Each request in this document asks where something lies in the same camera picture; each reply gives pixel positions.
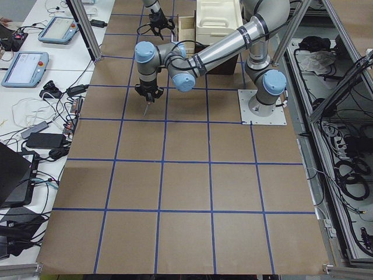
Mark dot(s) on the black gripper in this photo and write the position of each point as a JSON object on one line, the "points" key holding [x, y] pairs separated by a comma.
{"points": [[157, 20], [147, 88]]}

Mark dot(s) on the grey orange scissors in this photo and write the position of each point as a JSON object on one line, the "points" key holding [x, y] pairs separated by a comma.
{"points": [[148, 104]]}

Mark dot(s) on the light wooden pull-out drawer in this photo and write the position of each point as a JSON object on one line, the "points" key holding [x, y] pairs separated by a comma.
{"points": [[185, 30]]}

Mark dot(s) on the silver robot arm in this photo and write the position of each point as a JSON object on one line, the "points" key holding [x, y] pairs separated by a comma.
{"points": [[264, 19], [154, 5]]}

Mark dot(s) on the dark wooden drawer cabinet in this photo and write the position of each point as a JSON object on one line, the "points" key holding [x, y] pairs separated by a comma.
{"points": [[225, 68]]}

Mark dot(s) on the cream plastic tray lid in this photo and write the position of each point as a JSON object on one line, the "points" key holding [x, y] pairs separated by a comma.
{"points": [[216, 19]]}

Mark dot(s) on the small black power brick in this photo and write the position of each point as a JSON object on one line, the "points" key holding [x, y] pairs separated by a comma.
{"points": [[98, 23]]}

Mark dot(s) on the upper blue teach pendant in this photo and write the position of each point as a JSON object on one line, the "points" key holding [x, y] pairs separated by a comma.
{"points": [[60, 30]]}

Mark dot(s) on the blue teach pendant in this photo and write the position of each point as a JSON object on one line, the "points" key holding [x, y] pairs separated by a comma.
{"points": [[26, 69], [60, 30]]}

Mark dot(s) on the lower blue teach pendant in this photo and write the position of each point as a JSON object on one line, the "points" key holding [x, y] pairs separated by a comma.
{"points": [[26, 69]]}

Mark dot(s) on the black power adapter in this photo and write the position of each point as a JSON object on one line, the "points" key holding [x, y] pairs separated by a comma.
{"points": [[45, 140]]}

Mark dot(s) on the black laptop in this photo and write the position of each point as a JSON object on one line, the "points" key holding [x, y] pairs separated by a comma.
{"points": [[18, 169]]}

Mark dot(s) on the white crumpled cloth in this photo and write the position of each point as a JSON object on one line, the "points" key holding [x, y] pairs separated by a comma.
{"points": [[318, 62]]}

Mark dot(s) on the aluminium frame post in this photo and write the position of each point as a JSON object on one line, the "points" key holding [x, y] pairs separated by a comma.
{"points": [[80, 16]]}

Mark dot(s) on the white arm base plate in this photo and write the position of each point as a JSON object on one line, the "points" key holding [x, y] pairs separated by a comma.
{"points": [[254, 113]]}

